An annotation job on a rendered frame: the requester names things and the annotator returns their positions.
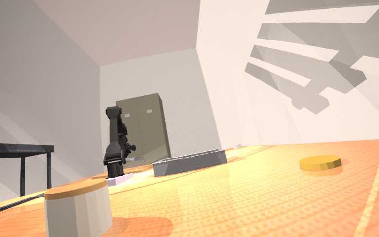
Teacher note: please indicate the grey round container with wooden lid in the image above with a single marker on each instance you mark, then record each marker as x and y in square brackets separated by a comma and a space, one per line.
[78, 210]

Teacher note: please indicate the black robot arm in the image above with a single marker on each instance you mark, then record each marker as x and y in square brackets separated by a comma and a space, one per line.
[117, 134]

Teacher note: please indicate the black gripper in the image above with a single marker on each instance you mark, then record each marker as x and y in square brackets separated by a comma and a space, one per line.
[125, 152]

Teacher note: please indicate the light wooden board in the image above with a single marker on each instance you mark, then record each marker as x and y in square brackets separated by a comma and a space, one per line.
[126, 171]

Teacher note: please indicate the yellow flat disc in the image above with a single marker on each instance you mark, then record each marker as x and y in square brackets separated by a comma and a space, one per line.
[320, 162]

